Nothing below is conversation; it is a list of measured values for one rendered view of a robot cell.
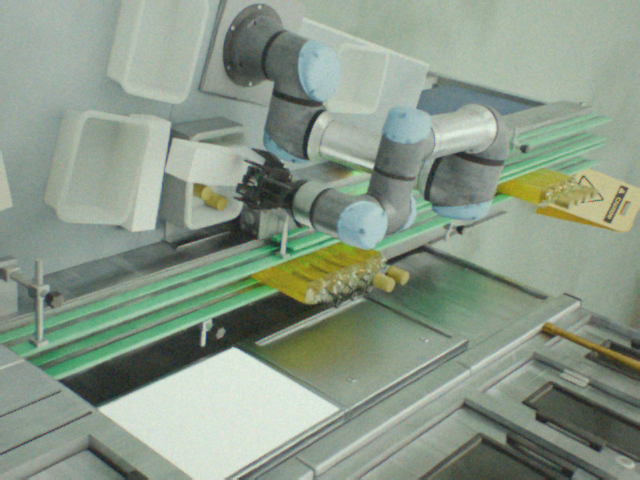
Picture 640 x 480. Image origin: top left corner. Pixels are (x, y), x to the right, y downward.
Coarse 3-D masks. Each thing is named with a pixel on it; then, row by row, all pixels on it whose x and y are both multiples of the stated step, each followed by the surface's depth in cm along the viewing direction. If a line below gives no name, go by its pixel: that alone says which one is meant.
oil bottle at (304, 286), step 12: (288, 264) 206; (252, 276) 210; (264, 276) 207; (276, 276) 204; (288, 276) 202; (300, 276) 201; (312, 276) 202; (276, 288) 205; (288, 288) 202; (300, 288) 200; (312, 288) 198; (324, 288) 200; (300, 300) 201; (312, 300) 199
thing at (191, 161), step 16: (176, 144) 154; (192, 144) 154; (208, 144) 161; (176, 160) 154; (192, 160) 151; (208, 160) 154; (224, 160) 157; (240, 160) 160; (176, 176) 153; (192, 176) 152; (208, 176) 155; (224, 176) 159; (240, 176) 162
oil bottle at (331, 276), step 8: (304, 256) 211; (296, 264) 207; (304, 264) 207; (312, 264) 207; (320, 264) 208; (312, 272) 204; (320, 272) 203; (328, 272) 204; (336, 272) 205; (328, 280) 202; (336, 280) 203; (328, 288) 202
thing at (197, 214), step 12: (204, 132) 190; (216, 132) 192; (228, 132) 195; (240, 132) 199; (216, 144) 203; (228, 144) 203; (240, 144) 201; (192, 192) 192; (216, 192) 209; (192, 204) 204; (204, 204) 207; (228, 204) 208; (240, 204) 206; (192, 216) 200; (204, 216) 201; (216, 216) 203; (228, 216) 204; (192, 228) 196
